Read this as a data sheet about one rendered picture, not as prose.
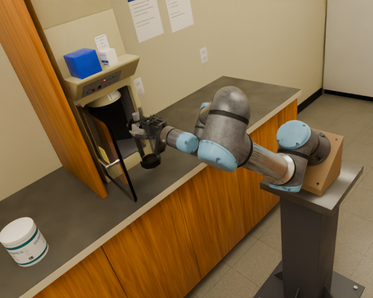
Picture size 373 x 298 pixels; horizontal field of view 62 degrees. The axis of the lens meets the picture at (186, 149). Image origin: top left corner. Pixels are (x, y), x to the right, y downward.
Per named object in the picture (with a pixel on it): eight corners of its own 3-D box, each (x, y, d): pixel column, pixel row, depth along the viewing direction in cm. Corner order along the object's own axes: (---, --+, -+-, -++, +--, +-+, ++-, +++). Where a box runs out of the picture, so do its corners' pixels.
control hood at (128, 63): (72, 100, 135) (63, 79, 130) (132, 73, 152) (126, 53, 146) (84, 106, 128) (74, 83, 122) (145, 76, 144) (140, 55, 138)
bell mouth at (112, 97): (80, 103, 158) (76, 93, 155) (109, 89, 167) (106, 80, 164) (96, 110, 146) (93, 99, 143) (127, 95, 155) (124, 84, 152)
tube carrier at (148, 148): (135, 164, 152) (121, 125, 141) (153, 152, 157) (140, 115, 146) (148, 170, 144) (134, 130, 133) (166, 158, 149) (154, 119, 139)
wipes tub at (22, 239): (12, 256, 130) (-6, 231, 122) (42, 236, 137) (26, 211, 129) (22, 273, 121) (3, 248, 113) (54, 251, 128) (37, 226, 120)
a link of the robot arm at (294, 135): (322, 129, 119) (310, 118, 109) (313, 163, 118) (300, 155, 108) (292, 126, 128) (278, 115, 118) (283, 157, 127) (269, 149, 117)
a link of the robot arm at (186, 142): (195, 157, 119) (181, 152, 112) (177, 149, 126) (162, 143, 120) (203, 138, 119) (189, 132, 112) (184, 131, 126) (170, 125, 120)
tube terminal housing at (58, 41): (85, 167, 178) (22, 28, 136) (131, 140, 194) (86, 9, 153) (107, 183, 161) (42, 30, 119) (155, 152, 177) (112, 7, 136)
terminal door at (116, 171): (108, 175, 158) (79, 104, 136) (137, 203, 135) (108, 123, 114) (106, 176, 157) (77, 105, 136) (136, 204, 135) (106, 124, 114)
